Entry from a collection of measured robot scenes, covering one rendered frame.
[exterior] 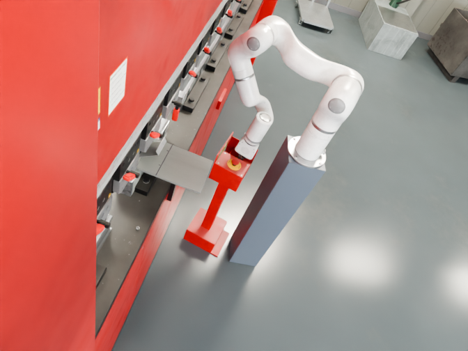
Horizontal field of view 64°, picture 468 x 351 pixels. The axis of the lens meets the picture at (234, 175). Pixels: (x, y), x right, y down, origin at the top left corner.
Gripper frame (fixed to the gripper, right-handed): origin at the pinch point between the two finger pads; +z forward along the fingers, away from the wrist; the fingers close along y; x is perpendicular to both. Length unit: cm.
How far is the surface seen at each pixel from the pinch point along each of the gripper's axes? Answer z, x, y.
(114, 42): -94, -84, -32
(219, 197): 27.0, -8.1, 1.3
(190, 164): -25, -42, -16
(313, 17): 65, 347, -14
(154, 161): -24, -50, -28
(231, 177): -0.8, -15.1, 1.1
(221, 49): -13, 58, -44
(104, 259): -12, -88, -22
